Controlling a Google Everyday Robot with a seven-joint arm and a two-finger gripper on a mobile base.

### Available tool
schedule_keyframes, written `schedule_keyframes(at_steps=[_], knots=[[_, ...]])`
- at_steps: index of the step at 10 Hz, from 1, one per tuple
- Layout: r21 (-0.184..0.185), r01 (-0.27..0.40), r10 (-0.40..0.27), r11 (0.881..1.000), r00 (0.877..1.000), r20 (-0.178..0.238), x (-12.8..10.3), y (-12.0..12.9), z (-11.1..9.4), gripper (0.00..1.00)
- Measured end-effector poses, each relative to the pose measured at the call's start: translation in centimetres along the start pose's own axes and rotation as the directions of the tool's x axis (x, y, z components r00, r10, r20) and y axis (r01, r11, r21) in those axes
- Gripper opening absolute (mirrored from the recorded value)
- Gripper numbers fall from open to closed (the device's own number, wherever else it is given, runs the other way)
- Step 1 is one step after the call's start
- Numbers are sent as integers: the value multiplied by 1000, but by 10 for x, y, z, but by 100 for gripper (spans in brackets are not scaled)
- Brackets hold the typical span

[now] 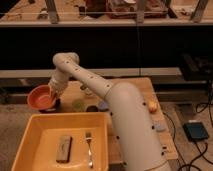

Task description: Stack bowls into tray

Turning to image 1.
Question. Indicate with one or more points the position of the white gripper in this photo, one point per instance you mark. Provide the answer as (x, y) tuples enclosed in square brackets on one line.
[(58, 83)]

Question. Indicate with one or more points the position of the orange bowl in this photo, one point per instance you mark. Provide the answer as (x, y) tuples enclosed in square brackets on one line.
[(39, 98)]

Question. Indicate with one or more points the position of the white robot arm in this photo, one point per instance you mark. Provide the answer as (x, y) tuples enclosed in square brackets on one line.
[(138, 139)]

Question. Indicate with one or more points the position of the yellow plastic tray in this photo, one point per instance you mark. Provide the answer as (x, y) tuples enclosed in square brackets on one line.
[(38, 148)]

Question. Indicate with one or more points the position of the dark purple bowl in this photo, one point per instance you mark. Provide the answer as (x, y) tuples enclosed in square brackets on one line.
[(53, 109)]

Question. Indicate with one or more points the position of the wooden table board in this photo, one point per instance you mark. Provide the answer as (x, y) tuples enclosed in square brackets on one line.
[(145, 86)]

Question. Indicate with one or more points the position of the green small cup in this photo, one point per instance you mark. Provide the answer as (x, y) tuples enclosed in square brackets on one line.
[(78, 105)]

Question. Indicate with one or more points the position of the small dark dish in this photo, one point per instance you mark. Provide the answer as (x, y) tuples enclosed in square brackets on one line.
[(92, 108)]

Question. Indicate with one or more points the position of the blue sponge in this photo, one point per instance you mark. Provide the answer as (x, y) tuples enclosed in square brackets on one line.
[(103, 106)]

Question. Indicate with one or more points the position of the silver fork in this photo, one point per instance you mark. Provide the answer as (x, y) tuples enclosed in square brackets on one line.
[(88, 138)]

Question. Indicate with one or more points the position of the brown sponge block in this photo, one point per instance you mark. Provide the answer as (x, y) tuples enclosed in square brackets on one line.
[(64, 149)]

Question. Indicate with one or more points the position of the grey blue cloth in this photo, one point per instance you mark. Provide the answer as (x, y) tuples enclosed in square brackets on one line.
[(159, 126)]

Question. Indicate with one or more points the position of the blue pedal box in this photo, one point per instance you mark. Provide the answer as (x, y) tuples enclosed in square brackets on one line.
[(195, 131)]

